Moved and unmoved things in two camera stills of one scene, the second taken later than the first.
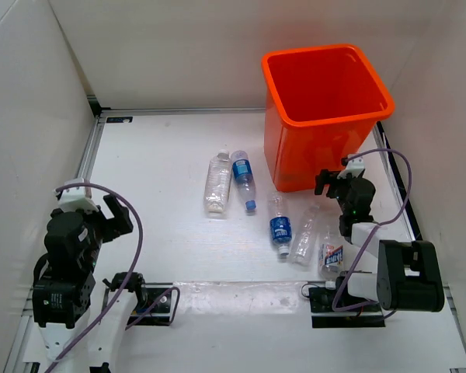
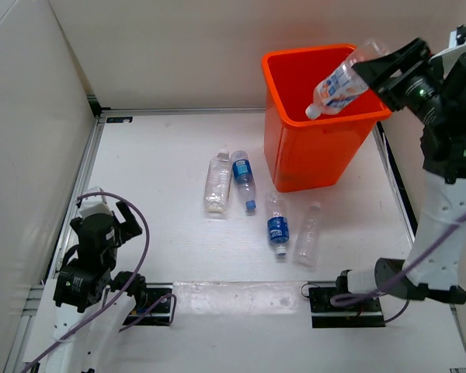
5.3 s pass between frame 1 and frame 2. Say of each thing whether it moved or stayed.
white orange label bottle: moved
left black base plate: stayed
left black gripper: moved
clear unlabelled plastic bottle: stayed
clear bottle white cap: stayed
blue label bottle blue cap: stayed
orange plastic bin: stayed
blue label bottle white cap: stayed
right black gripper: moved
